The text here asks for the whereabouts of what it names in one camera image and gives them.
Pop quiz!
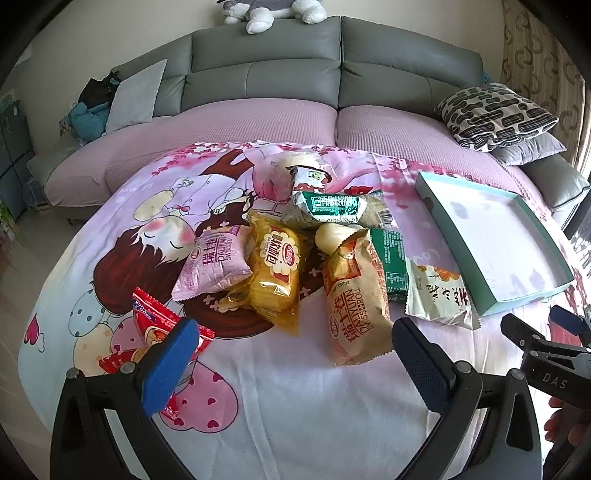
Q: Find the white peanut snack packet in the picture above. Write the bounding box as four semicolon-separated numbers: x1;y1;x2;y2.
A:
405;258;481;331

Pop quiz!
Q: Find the red snack packet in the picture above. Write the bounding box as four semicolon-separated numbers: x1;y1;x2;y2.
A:
98;286;216;421

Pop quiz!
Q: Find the dark green snack packet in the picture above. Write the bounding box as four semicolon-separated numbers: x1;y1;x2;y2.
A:
370;228;410;303

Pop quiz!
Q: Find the orange swiss roll packet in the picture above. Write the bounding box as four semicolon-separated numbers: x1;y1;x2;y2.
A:
322;229;393;366

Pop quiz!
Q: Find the round biscuit clear packet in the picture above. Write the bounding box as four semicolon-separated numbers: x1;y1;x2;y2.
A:
359;191;399;231

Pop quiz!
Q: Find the pale yellow bun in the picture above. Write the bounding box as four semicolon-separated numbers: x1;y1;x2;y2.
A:
315;223;358;255

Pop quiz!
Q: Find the green white walnut cake packet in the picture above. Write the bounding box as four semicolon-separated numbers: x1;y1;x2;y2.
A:
281;191;368;229

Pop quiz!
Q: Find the pink swiss roll packet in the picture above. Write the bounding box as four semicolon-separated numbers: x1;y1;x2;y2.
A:
171;225;252;302

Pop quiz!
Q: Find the yellow bread packet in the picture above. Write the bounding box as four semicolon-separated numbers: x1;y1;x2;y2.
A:
218;212;308;336

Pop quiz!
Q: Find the red white milk biscuit packet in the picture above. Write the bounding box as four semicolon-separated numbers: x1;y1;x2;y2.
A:
290;165;332;193

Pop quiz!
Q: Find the clear bread bun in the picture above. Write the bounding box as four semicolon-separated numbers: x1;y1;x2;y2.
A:
270;151;321;184

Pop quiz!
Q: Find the person's right hand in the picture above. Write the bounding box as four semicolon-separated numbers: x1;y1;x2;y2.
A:
543;397;590;447

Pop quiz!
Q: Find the teal white tray box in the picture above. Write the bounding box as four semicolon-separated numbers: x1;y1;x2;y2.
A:
415;173;574;317

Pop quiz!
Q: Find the grey pillow right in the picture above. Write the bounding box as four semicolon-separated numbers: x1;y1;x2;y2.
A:
491;132;567;166

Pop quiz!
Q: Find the pink cartoon tablecloth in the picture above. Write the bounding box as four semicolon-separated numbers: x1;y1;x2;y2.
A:
17;140;588;480

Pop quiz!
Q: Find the black white patterned pillow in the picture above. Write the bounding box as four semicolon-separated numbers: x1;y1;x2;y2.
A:
435;83;559;153

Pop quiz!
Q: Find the pink sofa seat cover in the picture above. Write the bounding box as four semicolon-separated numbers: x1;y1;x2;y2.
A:
44;99;543;208

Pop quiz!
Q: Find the grey storage cabinet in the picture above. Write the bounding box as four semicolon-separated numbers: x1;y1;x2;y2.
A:
0;100;34;219

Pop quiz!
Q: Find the grey leather sofa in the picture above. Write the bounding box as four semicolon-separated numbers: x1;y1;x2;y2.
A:
28;17;590;224

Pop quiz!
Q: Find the teal blue clothing pile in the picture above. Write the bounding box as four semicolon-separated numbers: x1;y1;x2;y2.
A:
59;103;110;143

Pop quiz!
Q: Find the light grey pillow left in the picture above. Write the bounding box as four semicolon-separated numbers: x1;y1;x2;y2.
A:
105;59;167;134

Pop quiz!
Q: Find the black bag on sofa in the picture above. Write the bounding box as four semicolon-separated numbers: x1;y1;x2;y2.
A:
78;72;120;109

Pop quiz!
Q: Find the grey white plush toy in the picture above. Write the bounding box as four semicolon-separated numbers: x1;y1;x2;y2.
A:
217;0;329;35

